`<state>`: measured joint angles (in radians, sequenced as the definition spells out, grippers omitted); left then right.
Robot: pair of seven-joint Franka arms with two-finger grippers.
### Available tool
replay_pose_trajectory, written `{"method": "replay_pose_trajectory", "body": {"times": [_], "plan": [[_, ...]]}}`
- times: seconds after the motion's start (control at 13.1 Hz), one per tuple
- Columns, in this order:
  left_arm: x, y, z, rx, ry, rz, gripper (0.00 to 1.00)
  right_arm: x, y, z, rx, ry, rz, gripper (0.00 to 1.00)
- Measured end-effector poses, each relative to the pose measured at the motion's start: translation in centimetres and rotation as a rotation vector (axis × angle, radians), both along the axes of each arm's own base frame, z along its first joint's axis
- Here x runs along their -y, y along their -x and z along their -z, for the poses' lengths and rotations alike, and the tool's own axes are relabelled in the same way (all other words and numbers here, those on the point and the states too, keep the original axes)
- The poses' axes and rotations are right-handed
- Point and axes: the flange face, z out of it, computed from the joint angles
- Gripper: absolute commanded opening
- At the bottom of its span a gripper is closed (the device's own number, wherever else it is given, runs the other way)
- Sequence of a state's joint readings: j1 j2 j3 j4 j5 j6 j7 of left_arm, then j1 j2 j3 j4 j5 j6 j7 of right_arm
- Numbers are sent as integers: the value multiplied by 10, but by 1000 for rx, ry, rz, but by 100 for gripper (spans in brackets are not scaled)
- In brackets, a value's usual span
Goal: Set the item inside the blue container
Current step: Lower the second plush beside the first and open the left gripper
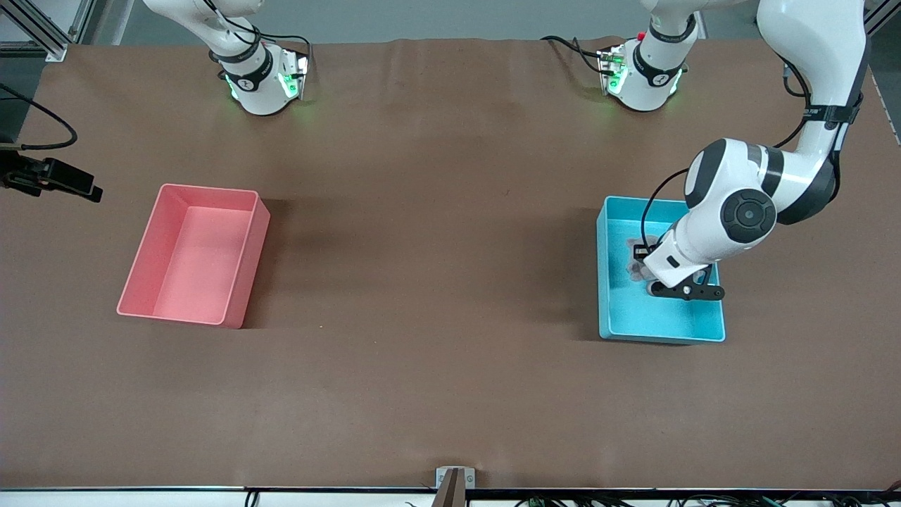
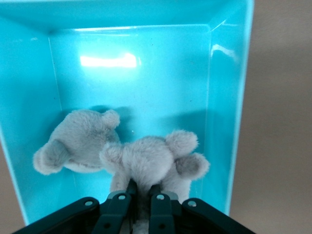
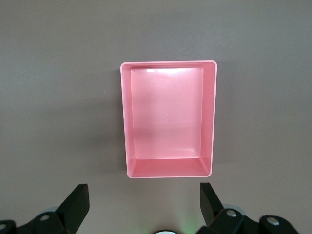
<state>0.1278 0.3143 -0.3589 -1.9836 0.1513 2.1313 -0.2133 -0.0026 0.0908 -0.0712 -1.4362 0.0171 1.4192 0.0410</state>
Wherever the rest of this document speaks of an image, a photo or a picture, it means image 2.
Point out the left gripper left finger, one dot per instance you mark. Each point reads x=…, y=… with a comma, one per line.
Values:
x=107, y=217

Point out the brown table cover mat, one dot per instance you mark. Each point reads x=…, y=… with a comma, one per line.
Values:
x=280, y=122

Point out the grey plush toy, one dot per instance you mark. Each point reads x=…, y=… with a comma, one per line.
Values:
x=146, y=161
x=78, y=139

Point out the blue plastic box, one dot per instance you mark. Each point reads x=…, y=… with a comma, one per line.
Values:
x=146, y=85

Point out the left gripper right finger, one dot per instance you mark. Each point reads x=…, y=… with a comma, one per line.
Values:
x=170, y=214

